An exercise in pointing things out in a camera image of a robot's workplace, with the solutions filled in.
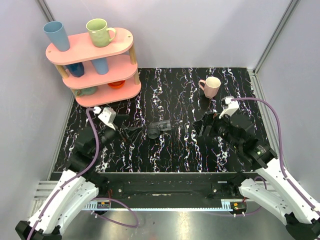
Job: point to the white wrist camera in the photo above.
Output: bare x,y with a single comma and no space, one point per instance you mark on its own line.
106,115
229,105

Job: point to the light blue cup middle shelf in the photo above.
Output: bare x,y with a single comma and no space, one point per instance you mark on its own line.
100,65

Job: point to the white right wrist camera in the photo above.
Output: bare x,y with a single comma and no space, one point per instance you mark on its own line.
229,105

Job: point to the dark blue mug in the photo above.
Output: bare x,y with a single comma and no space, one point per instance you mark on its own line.
76,69

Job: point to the light blue tall cup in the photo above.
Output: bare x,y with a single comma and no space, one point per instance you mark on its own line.
57,34

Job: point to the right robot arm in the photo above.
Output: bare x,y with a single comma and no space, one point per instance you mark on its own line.
296,209

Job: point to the teal ceramic mug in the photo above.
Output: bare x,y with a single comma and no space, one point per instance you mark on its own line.
85,91

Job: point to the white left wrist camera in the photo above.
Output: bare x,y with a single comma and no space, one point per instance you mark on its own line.
106,115

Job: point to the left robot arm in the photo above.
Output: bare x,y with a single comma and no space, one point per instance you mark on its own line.
79,183

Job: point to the pink three-tier shelf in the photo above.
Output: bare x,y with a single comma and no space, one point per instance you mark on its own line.
98,75

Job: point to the pink ceramic mug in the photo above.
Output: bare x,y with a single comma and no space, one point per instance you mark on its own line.
210,86

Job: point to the orange plastic bowl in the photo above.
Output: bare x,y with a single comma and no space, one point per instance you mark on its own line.
116,84

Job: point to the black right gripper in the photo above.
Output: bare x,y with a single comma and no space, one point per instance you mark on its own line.
212,119

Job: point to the green ceramic mug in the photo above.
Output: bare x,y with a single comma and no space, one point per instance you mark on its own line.
100,34

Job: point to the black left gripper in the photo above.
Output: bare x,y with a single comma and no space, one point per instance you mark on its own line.
120,130

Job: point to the aluminium frame rail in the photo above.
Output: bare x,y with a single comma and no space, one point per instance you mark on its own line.
150,205

